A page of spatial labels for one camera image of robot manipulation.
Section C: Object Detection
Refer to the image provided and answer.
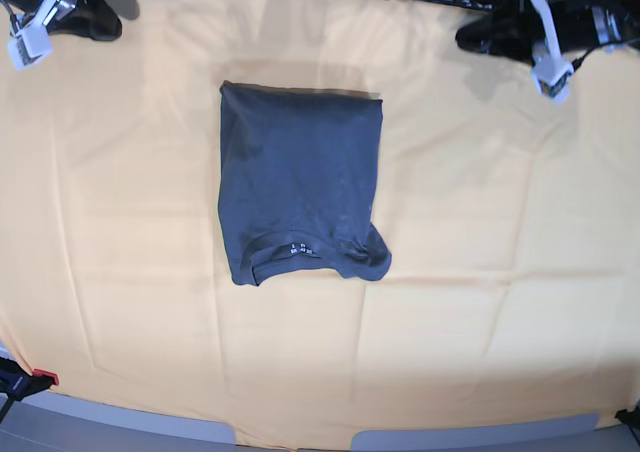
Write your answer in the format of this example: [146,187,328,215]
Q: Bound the yellow table cloth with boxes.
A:
[1,0,639,449]

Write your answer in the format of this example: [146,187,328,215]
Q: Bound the black power adapter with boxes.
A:
[493,0,529,16]

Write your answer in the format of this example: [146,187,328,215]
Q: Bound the black clamp right corner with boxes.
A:
[615,406,640,431]

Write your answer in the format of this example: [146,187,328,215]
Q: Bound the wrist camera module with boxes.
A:
[7,26,53,70]
[531,57,574,103]

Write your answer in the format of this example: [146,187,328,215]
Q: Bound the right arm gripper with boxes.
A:
[1,0,122,41]

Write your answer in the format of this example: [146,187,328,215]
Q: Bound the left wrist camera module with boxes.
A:
[531,57,574,103]

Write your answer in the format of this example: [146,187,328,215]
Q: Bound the blue red table clamp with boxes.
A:
[0,357,59,402]

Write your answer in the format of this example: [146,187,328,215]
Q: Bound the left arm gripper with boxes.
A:
[455,0,639,65]

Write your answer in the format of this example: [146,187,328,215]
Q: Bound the dark grey T-shirt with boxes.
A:
[218,82,392,286]

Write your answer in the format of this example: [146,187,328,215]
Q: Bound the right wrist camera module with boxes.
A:
[7,26,53,70]

